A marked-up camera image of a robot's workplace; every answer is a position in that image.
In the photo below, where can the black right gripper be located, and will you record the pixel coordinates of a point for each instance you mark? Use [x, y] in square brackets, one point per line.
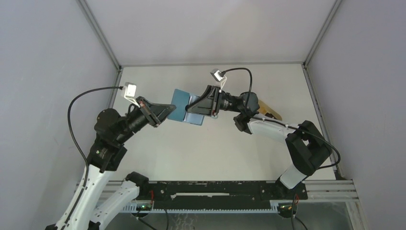
[209, 103]

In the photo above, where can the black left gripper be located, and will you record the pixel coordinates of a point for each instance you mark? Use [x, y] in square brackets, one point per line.
[156, 113]

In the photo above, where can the blue leather card holder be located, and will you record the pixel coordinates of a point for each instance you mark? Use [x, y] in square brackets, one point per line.
[181, 99]

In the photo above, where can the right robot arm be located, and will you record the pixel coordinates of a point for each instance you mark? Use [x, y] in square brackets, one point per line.
[307, 147]

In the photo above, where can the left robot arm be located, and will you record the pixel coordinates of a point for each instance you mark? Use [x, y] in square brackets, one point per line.
[106, 153]

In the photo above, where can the beige oval tray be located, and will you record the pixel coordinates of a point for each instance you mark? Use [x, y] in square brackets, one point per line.
[264, 109]

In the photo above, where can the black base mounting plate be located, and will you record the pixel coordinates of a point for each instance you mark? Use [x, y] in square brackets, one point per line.
[207, 192]

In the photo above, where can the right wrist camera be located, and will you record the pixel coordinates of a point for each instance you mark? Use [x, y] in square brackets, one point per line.
[220, 77]

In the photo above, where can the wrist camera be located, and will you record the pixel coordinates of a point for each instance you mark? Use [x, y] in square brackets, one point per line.
[129, 93]
[220, 77]

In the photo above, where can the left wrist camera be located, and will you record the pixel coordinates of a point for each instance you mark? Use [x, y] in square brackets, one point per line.
[129, 93]

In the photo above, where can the white cable duct strip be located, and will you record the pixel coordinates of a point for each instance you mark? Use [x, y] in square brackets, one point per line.
[250, 207]

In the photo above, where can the aluminium frame rails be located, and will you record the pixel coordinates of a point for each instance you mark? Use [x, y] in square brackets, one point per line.
[318, 191]

